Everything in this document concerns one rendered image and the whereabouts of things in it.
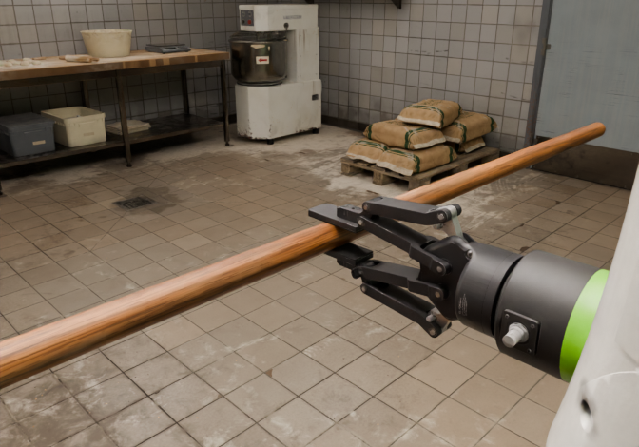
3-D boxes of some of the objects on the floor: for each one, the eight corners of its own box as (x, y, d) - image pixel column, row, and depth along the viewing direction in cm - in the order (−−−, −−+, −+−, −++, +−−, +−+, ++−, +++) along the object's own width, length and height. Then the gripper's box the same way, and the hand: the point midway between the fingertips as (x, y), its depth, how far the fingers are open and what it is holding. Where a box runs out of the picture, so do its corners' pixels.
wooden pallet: (417, 196, 421) (419, 178, 416) (339, 174, 474) (340, 157, 469) (498, 165, 500) (500, 148, 495) (423, 147, 553) (424, 133, 548)
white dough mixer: (258, 149, 548) (252, 5, 501) (222, 139, 587) (213, 4, 540) (324, 133, 609) (324, 4, 562) (288, 125, 648) (285, 3, 601)
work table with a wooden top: (-6, 198, 418) (-33, 74, 386) (-37, 175, 471) (-63, 65, 439) (234, 145, 563) (229, 51, 531) (189, 132, 616) (183, 47, 584)
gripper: (505, 223, 43) (291, 163, 58) (484, 398, 48) (294, 299, 64) (548, 200, 48) (340, 149, 63) (524, 359, 53) (338, 277, 69)
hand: (339, 233), depth 61 cm, fingers closed on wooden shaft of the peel, 3 cm apart
